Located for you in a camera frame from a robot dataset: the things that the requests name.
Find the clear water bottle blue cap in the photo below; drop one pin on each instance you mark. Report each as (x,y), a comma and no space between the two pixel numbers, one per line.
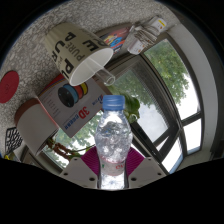
(113,140)

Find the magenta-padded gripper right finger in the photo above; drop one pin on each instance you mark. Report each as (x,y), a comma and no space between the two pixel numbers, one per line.
(146,170)

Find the black openwork trivet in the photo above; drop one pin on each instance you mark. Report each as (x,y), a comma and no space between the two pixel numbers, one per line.
(13,140)

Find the dark-framed bay window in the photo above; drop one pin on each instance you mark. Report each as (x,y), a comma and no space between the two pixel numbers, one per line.
(186,113)

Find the clear plastic tube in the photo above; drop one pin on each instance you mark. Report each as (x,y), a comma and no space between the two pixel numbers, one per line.
(108,76)

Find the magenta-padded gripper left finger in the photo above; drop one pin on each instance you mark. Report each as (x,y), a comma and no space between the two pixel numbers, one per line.
(81,170)

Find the cream paper cup black lettering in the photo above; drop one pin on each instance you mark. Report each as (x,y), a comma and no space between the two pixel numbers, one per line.
(71,46)

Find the white red filament spool box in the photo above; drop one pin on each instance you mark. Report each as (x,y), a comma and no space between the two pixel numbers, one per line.
(71,106)

